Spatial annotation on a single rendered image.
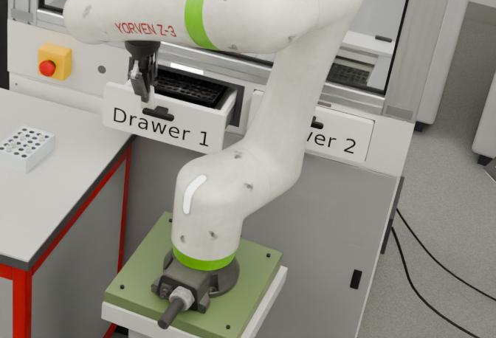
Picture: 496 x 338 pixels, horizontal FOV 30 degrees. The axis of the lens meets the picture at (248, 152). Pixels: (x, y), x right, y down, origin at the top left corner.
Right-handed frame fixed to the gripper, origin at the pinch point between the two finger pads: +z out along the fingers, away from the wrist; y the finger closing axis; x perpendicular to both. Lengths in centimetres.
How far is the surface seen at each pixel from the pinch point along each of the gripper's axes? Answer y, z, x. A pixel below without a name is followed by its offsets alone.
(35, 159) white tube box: 16.6, 10.9, -21.1
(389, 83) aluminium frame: -20, -2, 50
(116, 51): -16.8, 6.5, -14.8
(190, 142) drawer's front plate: 1.1, 10.3, 10.2
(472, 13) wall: -280, 199, 72
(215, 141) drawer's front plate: 0.4, 8.5, 16.1
